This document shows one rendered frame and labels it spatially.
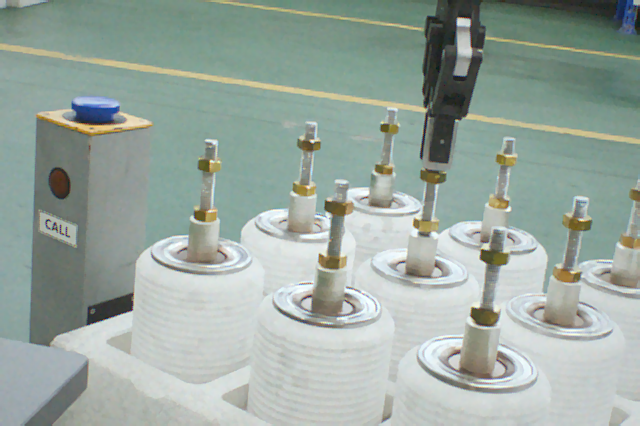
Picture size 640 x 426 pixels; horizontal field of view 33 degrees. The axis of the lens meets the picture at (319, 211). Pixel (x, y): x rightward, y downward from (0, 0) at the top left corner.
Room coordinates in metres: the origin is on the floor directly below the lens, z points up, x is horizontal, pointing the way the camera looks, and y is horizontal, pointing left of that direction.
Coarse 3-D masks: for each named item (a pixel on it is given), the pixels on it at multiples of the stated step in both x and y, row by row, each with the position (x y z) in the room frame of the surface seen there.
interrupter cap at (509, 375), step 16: (448, 336) 0.65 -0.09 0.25; (432, 352) 0.62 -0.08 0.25; (448, 352) 0.63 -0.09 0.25; (512, 352) 0.64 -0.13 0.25; (432, 368) 0.60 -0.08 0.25; (448, 368) 0.60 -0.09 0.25; (496, 368) 0.62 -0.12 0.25; (512, 368) 0.61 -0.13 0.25; (528, 368) 0.61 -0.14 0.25; (448, 384) 0.58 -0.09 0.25; (464, 384) 0.58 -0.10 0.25; (480, 384) 0.58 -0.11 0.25; (496, 384) 0.59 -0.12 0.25; (512, 384) 0.59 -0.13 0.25; (528, 384) 0.59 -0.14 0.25
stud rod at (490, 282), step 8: (496, 232) 0.61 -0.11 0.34; (504, 232) 0.61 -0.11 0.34; (496, 240) 0.61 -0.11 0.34; (504, 240) 0.61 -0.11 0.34; (496, 248) 0.61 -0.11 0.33; (504, 248) 0.61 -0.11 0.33; (488, 264) 0.61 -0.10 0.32; (488, 272) 0.61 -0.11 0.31; (496, 272) 0.61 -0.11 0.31; (488, 280) 0.61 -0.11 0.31; (496, 280) 0.61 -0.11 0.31; (488, 288) 0.61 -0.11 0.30; (496, 288) 0.61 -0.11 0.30; (480, 296) 0.61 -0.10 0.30; (488, 296) 0.61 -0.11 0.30; (480, 304) 0.62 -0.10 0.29; (488, 304) 0.61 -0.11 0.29
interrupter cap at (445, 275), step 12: (384, 252) 0.80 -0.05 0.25; (396, 252) 0.81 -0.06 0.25; (372, 264) 0.77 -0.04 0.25; (384, 264) 0.77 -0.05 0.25; (396, 264) 0.78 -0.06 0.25; (444, 264) 0.79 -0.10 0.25; (456, 264) 0.79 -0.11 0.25; (384, 276) 0.75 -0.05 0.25; (396, 276) 0.75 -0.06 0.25; (408, 276) 0.75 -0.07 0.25; (420, 276) 0.77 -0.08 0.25; (432, 276) 0.77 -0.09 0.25; (444, 276) 0.76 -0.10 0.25; (456, 276) 0.77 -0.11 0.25; (432, 288) 0.74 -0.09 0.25; (444, 288) 0.74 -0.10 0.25
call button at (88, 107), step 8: (80, 96) 0.89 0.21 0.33; (88, 96) 0.90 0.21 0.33; (96, 96) 0.90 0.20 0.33; (104, 96) 0.91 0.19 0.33; (72, 104) 0.88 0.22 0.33; (80, 104) 0.87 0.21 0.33; (88, 104) 0.87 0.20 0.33; (96, 104) 0.87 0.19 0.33; (104, 104) 0.88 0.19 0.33; (112, 104) 0.88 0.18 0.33; (80, 112) 0.87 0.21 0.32; (88, 112) 0.87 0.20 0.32; (96, 112) 0.87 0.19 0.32; (104, 112) 0.87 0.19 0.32; (112, 112) 0.88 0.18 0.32; (96, 120) 0.87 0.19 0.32; (104, 120) 0.88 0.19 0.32
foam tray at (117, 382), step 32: (128, 320) 0.78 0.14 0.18; (96, 352) 0.72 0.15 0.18; (128, 352) 0.77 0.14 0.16; (96, 384) 0.70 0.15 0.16; (128, 384) 0.69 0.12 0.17; (160, 384) 0.68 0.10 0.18; (192, 384) 0.69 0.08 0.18; (224, 384) 0.69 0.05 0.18; (64, 416) 0.72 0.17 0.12; (96, 416) 0.70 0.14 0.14; (128, 416) 0.68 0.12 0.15; (160, 416) 0.67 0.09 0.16; (192, 416) 0.65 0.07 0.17; (224, 416) 0.64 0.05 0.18; (384, 416) 0.71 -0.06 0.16
